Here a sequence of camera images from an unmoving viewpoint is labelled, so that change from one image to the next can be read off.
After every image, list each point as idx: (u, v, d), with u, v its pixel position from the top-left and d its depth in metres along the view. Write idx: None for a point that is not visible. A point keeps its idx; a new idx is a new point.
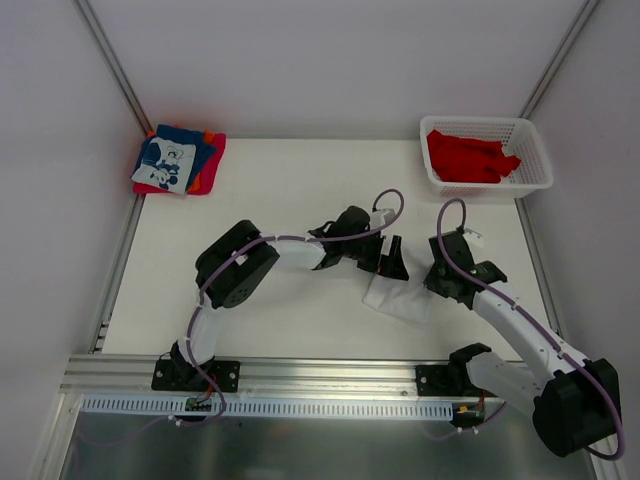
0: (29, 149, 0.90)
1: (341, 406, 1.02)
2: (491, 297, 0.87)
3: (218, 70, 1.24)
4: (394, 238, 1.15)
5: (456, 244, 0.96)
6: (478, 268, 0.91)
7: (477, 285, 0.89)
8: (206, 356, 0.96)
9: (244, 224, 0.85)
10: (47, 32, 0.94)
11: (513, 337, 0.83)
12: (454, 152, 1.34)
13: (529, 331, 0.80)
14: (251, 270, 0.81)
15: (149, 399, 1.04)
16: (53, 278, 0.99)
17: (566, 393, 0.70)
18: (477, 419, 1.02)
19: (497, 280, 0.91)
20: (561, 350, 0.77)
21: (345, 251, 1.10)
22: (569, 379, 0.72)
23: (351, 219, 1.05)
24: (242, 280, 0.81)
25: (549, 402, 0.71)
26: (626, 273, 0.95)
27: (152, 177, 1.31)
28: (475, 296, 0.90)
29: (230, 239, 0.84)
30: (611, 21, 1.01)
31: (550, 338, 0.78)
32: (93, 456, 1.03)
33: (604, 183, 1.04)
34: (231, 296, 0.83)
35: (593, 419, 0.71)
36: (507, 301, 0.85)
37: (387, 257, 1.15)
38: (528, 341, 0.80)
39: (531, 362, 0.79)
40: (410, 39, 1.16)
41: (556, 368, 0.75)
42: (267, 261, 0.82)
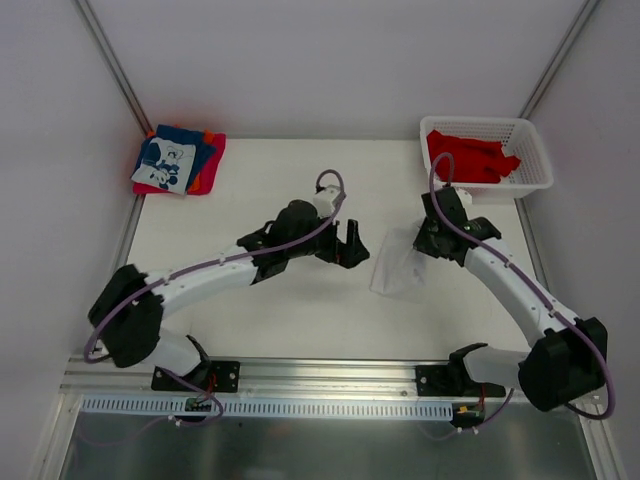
0: (29, 148, 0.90)
1: (340, 406, 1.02)
2: (484, 253, 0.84)
3: (218, 70, 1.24)
4: (350, 221, 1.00)
5: (450, 200, 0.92)
6: (473, 226, 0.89)
7: (470, 242, 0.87)
8: (188, 368, 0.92)
9: (122, 272, 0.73)
10: (46, 32, 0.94)
11: (505, 294, 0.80)
12: (453, 152, 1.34)
13: (521, 288, 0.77)
14: (134, 329, 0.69)
15: (149, 399, 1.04)
16: (53, 278, 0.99)
17: (556, 353, 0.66)
18: (477, 418, 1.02)
19: (491, 238, 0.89)
20: (553, 307, 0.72)
21: (290, 256, 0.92)
22: (558, 338, 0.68)
23: (291, 219, 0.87)
24: (129, 340, 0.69)
25: (537, 361, 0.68)
26: (627, 272, 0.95)
27: (151, 177, 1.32)
28: (467, 253, 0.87)
29: (112, 292, 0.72)
30: (610, 21, 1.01)
31: (541, 295, 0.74)
32: (93, 456, 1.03)
33: (605, 182, 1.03)
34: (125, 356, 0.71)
35: (578, 375, 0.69)
36: (500, 259, 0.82)
37: (346, 246, 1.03)
38: (521, 299, 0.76)
39: (523, 321, 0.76)
40: (410, 39, 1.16)
41: (547, 326, 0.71)
42: (151, 314, 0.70)
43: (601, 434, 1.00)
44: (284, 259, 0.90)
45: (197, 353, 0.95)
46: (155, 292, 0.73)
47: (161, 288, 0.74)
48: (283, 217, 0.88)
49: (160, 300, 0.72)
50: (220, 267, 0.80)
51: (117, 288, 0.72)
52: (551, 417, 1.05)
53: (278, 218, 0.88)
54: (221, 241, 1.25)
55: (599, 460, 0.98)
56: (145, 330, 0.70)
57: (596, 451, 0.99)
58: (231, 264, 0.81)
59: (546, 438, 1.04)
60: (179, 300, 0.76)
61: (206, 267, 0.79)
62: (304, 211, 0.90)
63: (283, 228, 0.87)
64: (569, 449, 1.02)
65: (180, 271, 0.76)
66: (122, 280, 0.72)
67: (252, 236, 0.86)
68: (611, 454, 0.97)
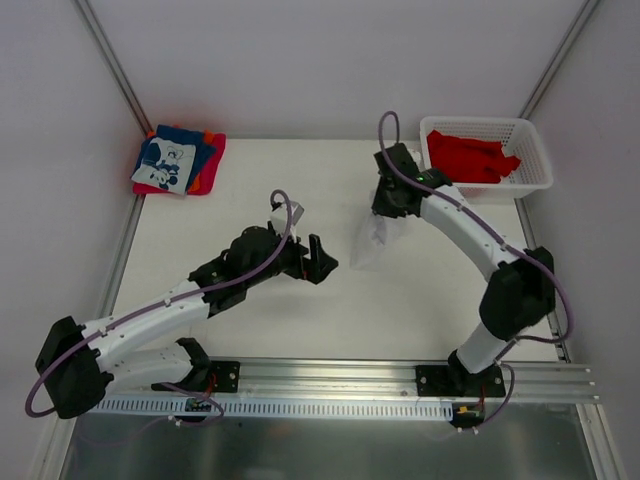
0: (30, 149, 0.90)
1: (340, 406, 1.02)
2: (438, 202, 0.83)
3: (218, 70, 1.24)
4: (311, 237, 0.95)
5: (401, 155, 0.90)
6: (424, 175, 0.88)
7: (424, 192, 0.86)
8: (180, 375, 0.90)
9: (58, 327, 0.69)
10: (47, 33, 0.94)
11: (461, 238, 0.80)
12: (454, 152, 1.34)
13: (474, 228, 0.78)
14: (69, 389, 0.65)
15: (148, 399, 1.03)
16: (52, 278, 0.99)
17: (508, 279, 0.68)
18: (477, 418, 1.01)
19: (443, 186, 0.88)
20: (504, 242, 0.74)
21: (249, 286, 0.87)
22: (510, 268, 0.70)
23: (241, 247, 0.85)
24: (68, 400, 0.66)
25: (492, 292, 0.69)
26: (626, 272, 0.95)
27: (151, 177, 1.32)
28: (422, 203, 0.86)
29: (50, 347, 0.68)
30: (610, 21, 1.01)
31: (494, 233, 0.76)
32: (93, 456, 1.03)
33: (605, 182, 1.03)
34: (74, 410, 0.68)
35: (533, 303, 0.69)
36: (453, 203, 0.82)
37: (311, 261, 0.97)
38: (474, 239, 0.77)
39: (479, 260, 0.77)
40: (410, 39, 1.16)
41: (500, 259, 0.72)
42: (85, 371, 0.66)
43: (602, 435, 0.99)
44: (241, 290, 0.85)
45: (188, 361, 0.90)
46: (90, 346, 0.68)
47: (97, 342, 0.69)
48: (236, 247, 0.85)
49: (93, 355, 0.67)
50: (166, 308, 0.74)
51: (55, 343, 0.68)
52: (551, 417, 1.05)
53: (233, 247, 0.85)
54: (221, 242, 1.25)
55: (599, 460, 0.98)
56: (84, 387, 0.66)
57: (596, 450, 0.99)
58: (177, 303, 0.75)
59: (546, 438, 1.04)
60: (122, 350, 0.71)
61: (149, 311, 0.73)
62: (258, 238, 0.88)
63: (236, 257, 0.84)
64: (569, 449, 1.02)
65: (118, 320, 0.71)
66: (57, 336, 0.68)
67: (206, 268, 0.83)
68: (610, 454, 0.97)
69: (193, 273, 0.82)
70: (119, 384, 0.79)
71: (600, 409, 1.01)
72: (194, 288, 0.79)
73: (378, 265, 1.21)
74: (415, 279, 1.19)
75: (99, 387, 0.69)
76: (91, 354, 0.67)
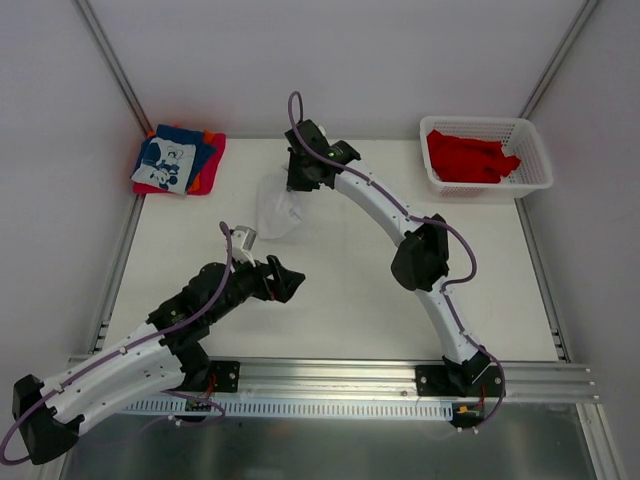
0: (30, 149, 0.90)
1: (341, 406, 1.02)
2: (349, 177, 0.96)
3: (218, 70, 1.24)
4: (269, 258, 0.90)
5: (311, 131, 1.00)
6: (335, 150, 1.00)
7: (337, 168, 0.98)
8: (174, 381, 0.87)
9: (19, 385, 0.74)
10: (46, 33, 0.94)
11: (371, 209, 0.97)
12: (454, 151, 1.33)
13: (383, 202, 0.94)
14: (33, 444, 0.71)
15: (148, 399, 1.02)
16: (52, 278, 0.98)
17: (414, 245, 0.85)
18: (477, 418, 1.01)
19: (352, 159, 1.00)
20: (408, 214, 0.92)
21: (211, 319, 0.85)
22: (415, 236, 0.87)
23: (199, 283, 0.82)
24: (35, 453, 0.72)
25: (402, 257, 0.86)
26: (626, 272, 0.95)
27: (151, 177, 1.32)
28: (335, 179, 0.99)
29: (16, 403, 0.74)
30: (611, 21, 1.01)
31: (398, 205, 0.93)
32: (93, 456, 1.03)
33: (605, 183, 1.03)
34: (45, 457, 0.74)
35: (431, 258, 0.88)
36: (364, 179, 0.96)
37: (275, 282, 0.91)
38: (384, 211, 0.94)
39: (389, 228, 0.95)
40: (411, 39, 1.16)
41: (405, 229, 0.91)
42: (42, 429, 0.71)
43: (602, 435, 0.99)
44: (203, 325, 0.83)
45: (176, 367, 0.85)
46: (47, 404, 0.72)
47: (55, 399, 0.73)
48: (195, 284, 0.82)
49: (51, 412, 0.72)
50: (121, 358, 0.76)
51: (18, 400, 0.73)
52: (551, 417, 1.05)
53: (193, 284, 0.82)
54: (221, 242, 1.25)
55: (600, 459, 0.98)
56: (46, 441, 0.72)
57: (596, 450, 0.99)
58: (134, 350, 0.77)
59: (546, 438, 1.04)
60: (82, 402, 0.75)
61: (104, 362, 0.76)
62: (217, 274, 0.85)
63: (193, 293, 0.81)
64: (569, 448, 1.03)
65: (73, 375, 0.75)
66: (19, 394, 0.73)
67: (167, 305, 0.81)
68: (611, 453, 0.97)
69: (151, 313, 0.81)
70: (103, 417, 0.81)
71: (600, 409, 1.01)
72: (153, 331, 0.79)
73: (378, 265, 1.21)
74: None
75: (64, 439, 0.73)
76: (48, 413, 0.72)
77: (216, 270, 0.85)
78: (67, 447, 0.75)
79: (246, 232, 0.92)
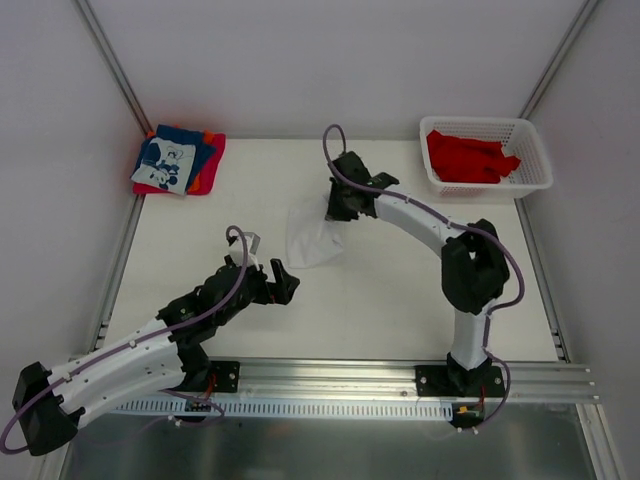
0: (30, 150, 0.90)
1: (340, 406, 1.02)
2: (387, 199, 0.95)
3: (218, 70, 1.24)
4: (272, 261, 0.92)
5: (351, 162, 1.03)
6: (374, 179, 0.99)
7: (375, 194, 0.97)
8: (174, 381, 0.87)
9: (25, 373, 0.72)
10: (46, 33, 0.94)
11: (413, 227, 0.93)
12: (454, 152, 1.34)
13: (422, 215, 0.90)
14: (36, 434, 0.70)
15: (148, 399, 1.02)
16: (52, 278, 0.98)
17: (457, 252, 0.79)
18: (477, 418, 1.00)
19: (392, 186, 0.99)
20: (448, 220, 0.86)
21: (219, 321, 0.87)
22: (458, 243, 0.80)
23: (212, 282, 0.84)
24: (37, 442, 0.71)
25: (449, 269, 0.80)
26: (626, 273, 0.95)
27: (151, 177, 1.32)
28: (375, 205, 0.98)
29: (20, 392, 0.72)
30: (610, 22, 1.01)
31: (437, 214, 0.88)
32: (93, 456, 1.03)
33: (605, 183, 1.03)
34: (44, 449, 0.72)
35: (487, 272, 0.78)
36: (400, 198, 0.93)
37: (276, 284, 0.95)
38: (424, 224, 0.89)
39: (432, 242, 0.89)
40: (410, 39, 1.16)
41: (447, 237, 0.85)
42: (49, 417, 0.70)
43: (602, 434, 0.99)
44: (212, 324, 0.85)
45: (178, 368, 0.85)
46: (54, 392, 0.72)
47: (62, 388, 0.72)
48: (210, 284, 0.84)
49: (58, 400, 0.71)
50: (130, 352, 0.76)
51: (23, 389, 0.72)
52: (551, 417, 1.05)
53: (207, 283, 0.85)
54: (221, 242, 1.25)
55: (600, 459, 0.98)
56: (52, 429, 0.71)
57: (595, 448, 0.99)
58: (143, 344, 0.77)
59: (546, 438, 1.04)
60: (88, 393, 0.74)
61: (113, 355, 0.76)
62: (230, 276, 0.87)
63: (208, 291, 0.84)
64: (569, 448, 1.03)
65: (82, 365, 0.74)
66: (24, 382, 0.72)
67: (176, 304, 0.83)
68: (610, 454, 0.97)
69: (161, 309, 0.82)
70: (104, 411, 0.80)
71: (600, 409, 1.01)
72: (163, 326, 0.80)
73: (378, 265, 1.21)
74: (415, 278, 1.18)
75: (69, 431, 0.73)
76: (55, 401, 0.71)
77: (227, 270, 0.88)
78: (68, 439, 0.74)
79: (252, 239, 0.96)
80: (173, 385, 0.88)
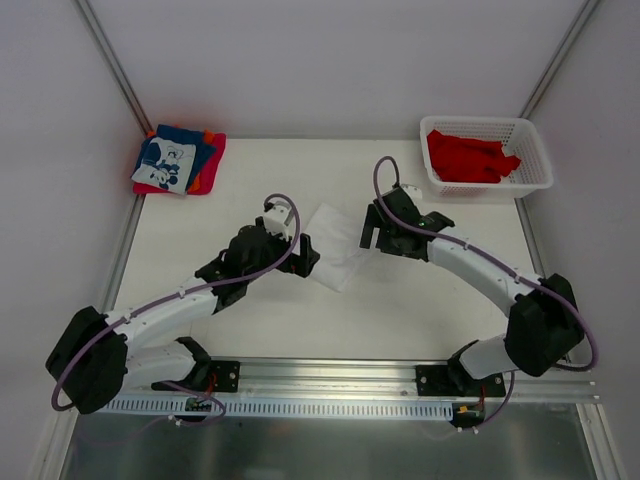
0: (29, 150, 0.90)
1: (341, 405, 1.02)
2: (443, 243, 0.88)
3: (218, 70, 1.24)
4: (303, 236, 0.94)
5: (400, 200, 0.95)
6: (425, 219, 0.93)
7: (428, 236, 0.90)
8: (179, 373, 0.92)
9: (80, 316, 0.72)
10: (46, 33, 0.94)
11: (471, 274, 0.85)
12: (454, 152, 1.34)
13: (486, 265, 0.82)
14: (99, 370, 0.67)
15: (148, 399, 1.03)
16: (52, 279, 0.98)
17: (528, 313, 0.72)
18: (477, 419, 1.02)
19: (445, 227, 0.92)
20: (517, 274, 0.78)
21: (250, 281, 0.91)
22: (529, 301, 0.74)
23: (237, 247, 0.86)
24: (90, 387, 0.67)
25: (521, 332, 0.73)
26: (627, 273, 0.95)
27: (151, 177, 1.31)
28: (429, 247, 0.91)
29: (72, 339, 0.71)
30: (611, 21, 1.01)
31: (504, 267, 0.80)
32: (92, 456, 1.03)
33: (606, 183, 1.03)
34: (90, 403, 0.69)
35: (558, 336, 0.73)
36: (459, 243, 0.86)
37: (299, 257, 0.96)
38: (486, 274, 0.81)
39: (495, 294, 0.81)
40: (410, 39, 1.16)
41: (516, 292, 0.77)
42: (111, 357, 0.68)
43: (602, 435, 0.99)
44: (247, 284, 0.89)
45: (186, 354, 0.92)
46: (116, 332, 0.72)
47: (122, 327, 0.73)
48: (236, 245, 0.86)
49: (120, 342, 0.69)
50: (181, 300, 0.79)
51: (78, 334, 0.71)
52: (551, 417, 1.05)
53: (233, 247, 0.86)
54: (221, 242, 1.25)
55: (600, 459, 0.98)
56: (105, 378, 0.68)
57: (595, 448, 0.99)
58: (191, 295, 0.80)
59: (547, 438, 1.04)
60: (142, 337, 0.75)
61: (165, 302, 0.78)
62: (255, 236, 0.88)
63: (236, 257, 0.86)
64: (570, 449, 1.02)
65: (140, 308, 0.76)
66: (79, 325, 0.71)
67: (209, 266, 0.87)
68: (610, 454, 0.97)
69: (195, 272, 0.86)
70: (130, 378, 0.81)
71: (600, 409, 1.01)
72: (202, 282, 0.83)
73: (378, 265, 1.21)
74: (415, 279, 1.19)
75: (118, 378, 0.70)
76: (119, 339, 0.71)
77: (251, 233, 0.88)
78: (114, 395, 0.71)
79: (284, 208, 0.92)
80: (182, 375, 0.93)
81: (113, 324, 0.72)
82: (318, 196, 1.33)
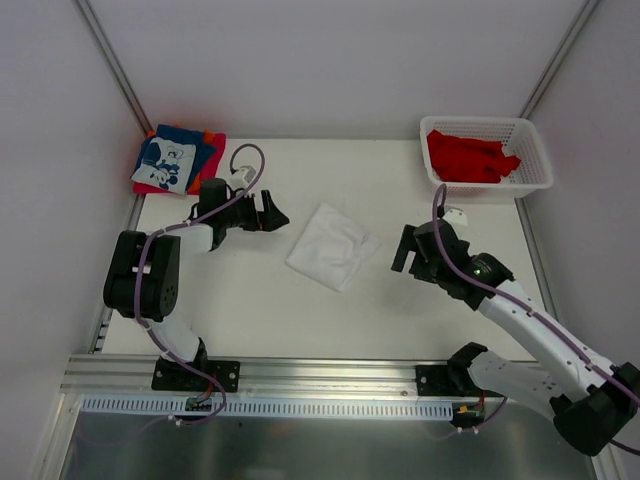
0: (29, 150, 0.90)
1: (341, 405, 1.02)
2: (504, 303, 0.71)
3: (218, 71, 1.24)
4: (262, 193, 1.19)
5: (448, 235, 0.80)
6: (482, 267, 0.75)
7: (486, 291, 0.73)
8: (188, 351, 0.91)
9: (124, 238, 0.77)
10: (46, 32, 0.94)
11: (528, 344, 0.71)
12: (454, 152, 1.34)
13: (553, 340, 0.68)
14: (166, 263, 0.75)
15: (148, 399, 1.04)
16: (52, 279, 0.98)
17: (600, 404, 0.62)
18: (477, 418, 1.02)
19: (505, 281, 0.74)
20: (590, 361, 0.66)
21: (228, 221, 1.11)
22: (603, 395, 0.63)
23: (209, 192, 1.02)
24: (162, 281, 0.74)
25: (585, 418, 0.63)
26: (628, 273, 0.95)
27: (151, 176, 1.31)
28: (482, 302, 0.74)
29: (124, 257, 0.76)
30: (612, 21, 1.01)
31: (573, 346, 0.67)
32: (93, 456, 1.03)
33: (606, 183, 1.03)
34: (165, 302, 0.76)
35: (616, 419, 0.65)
36: (524, 308, 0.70)
37: (264, 213, 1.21)
38: (552, 352, 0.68)
39: (555, 373, 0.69)
40: (410, 39, 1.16)
41: (588, 382, 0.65)
42: (172, 248, 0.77)
43: None
44: (223, 223, 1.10)
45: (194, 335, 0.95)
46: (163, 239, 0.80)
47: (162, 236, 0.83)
48: (204, 193, 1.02)
49: (173, 238, 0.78)
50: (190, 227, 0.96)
51: (128, 251, 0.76)
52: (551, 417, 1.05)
53: (203, 194, 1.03)
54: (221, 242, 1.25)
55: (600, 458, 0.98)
56: (171, 269, 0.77)
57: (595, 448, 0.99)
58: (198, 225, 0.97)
59: (546, 437, 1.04)
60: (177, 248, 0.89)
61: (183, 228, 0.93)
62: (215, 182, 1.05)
63: (211, 201, 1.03)
64: (569, 448, 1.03)
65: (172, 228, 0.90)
66: (129, 241, 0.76)
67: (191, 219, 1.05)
68: (610, 453, 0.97)
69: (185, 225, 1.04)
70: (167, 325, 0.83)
71: None
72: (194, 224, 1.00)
73: (378, 266, 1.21)
74: (414, 279, 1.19)
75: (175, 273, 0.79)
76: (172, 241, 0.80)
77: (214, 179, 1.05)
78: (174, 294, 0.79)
79: (247, 169, 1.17)
80: (191, 356, 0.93)
81: (155, 233, 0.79)
82: (318, 196, 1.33)
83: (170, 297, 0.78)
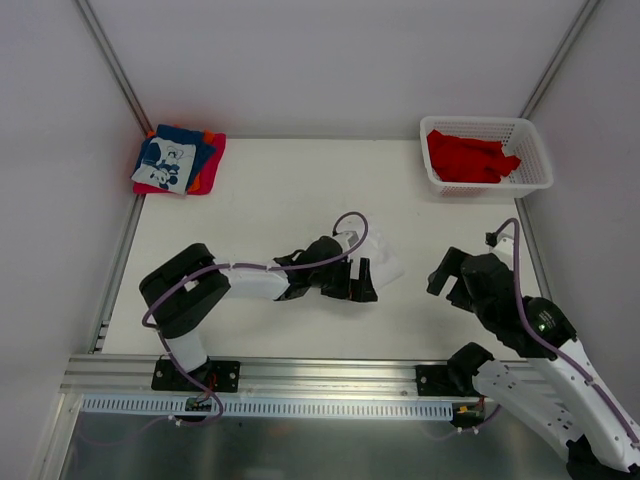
0: (29, 150, 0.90)
1: (340, 406, 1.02)
2: (564, 369, 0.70)
3: (218, 70, 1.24)
4: (362, 260, 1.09)
5: (505, 279, 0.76)
6: (545, 320, 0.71)
7: (547, 351, 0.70)
8: (190, 364, 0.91)
9: (193, 247, 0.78)
10: (46, 32, 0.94)
11: (575, 408, 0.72)
12: (454, 152, 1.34)
13: (604, 412, 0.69)
14: (199, 298, 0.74)
15: (148, 399, 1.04)
16: (51, 279, 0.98)
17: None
18: (477, 418, 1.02)
19: (568, 341, 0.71)
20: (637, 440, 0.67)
21: (313, 281, 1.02)
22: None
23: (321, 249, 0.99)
24: (184, 311, 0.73)
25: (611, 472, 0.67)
26: (628, 274, 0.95)
27: (152, 177, 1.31)
28: (538, 359, 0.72)
29: (179, 263, 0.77)
30: (612, 21, 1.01)
31: (623, 422, 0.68)
32: (92, 456, 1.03)
33: (606, 184, 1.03)
34: (174, 328, 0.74)
35: None
36: (584, 376, 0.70)
37: (358, 282, 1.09)
38: (602, 425, 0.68)
39: (596, 442, 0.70)
40: (410, 38, 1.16)
41: (631, 460, 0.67)
42: (216, 289, 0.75)
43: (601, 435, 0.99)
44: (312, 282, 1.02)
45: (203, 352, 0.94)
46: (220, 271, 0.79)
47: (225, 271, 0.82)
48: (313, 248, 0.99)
49: (225, 280, 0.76)
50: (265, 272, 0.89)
51: (189, 262, 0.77)
52: None
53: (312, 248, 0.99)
54: (221, 243, 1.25)
55: None
56: (201, 305, 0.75)
57: None
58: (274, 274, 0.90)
59: None
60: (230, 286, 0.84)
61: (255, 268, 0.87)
62: (330, 244, 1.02)
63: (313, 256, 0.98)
64: None
65: (241, 265, 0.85)
66: (194, 254, 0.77)
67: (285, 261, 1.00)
68: None
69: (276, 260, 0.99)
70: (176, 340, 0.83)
71: None
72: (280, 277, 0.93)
73: None
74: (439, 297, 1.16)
75: (204, 309, 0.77)
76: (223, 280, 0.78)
77: (330, 242, 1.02)
78: (190, 326, 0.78)
79: (350, 234, 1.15)
80: (191, 367, 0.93)
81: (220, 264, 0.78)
82: (316, 195, 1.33)
83: (185, 327, 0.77)
